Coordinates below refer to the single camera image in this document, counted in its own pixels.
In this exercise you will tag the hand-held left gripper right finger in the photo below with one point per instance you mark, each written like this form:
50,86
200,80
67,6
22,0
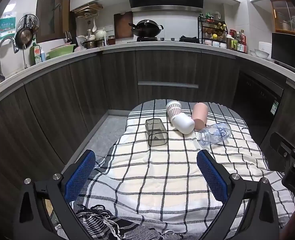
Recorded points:
212,175

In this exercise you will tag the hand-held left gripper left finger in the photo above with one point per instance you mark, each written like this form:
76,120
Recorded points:
79,178

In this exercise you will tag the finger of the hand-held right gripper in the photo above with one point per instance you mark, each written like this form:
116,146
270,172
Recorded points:
281,143

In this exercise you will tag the clear glass printed cup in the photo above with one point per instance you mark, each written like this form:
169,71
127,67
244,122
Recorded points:
215,133

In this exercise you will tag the plain white cup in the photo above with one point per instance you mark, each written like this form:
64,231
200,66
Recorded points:
183,125

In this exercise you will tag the pink cup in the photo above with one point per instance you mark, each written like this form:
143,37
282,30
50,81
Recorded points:
200,116

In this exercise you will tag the grey transparent square cup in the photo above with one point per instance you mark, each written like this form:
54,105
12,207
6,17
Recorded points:
155,131

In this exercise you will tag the white dotted pattern cup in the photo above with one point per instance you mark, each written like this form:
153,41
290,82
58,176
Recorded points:
173,110

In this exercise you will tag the black built-in dishwasher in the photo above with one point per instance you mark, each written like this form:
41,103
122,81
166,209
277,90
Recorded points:
257,105

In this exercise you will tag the black white checked cloth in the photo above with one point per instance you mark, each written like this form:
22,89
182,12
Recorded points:
162,180

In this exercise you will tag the dark wood base cabinets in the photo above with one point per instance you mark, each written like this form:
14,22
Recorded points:
62,100

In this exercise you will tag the black microwave oven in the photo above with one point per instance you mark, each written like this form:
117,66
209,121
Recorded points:
286,48

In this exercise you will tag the large white bowl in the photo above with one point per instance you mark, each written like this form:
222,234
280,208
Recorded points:
262,53

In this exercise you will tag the small white bowl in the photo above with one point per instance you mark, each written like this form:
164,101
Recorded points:
252,53

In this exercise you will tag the red label sauce carton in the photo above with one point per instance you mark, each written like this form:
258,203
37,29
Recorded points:
242,48

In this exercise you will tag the green label sauce bottle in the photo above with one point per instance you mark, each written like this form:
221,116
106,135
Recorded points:
234,45

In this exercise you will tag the wooden glass door cabinet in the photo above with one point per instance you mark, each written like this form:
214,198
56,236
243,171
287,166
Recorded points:
290,16

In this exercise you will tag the green plastic basin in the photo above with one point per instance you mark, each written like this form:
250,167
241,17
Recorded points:
61,51

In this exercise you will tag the small blue bottle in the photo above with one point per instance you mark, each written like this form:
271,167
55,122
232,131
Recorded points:
43,55

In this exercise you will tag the green dish soap bottle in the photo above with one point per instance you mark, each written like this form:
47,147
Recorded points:
35,53

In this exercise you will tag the steel cooking pot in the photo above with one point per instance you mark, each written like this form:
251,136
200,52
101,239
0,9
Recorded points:
88,44

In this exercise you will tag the knife block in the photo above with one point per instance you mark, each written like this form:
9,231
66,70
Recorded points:
70,38

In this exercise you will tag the brown ceramic jar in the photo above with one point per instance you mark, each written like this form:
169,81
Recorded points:
111,40

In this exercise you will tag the white teapot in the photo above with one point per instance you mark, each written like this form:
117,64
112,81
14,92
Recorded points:
101,34

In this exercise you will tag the gas stove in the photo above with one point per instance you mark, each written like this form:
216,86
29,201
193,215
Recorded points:
152,40

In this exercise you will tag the hanging frying pan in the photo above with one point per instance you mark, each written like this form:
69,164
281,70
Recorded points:
23,37

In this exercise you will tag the hanging white spoon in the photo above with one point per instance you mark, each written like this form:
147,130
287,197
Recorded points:
94,27

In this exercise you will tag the dark wooden cutting board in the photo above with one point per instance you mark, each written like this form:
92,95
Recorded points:
122,25

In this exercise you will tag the black wok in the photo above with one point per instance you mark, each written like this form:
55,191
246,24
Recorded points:
147,28

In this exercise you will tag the hanging metal steamer rack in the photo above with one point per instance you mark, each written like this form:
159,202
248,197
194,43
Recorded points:
28,22

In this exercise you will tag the green white hanging bag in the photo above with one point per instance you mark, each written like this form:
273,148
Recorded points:
5,27

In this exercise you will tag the wall rack with boards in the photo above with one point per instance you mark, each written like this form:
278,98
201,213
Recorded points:
87,10

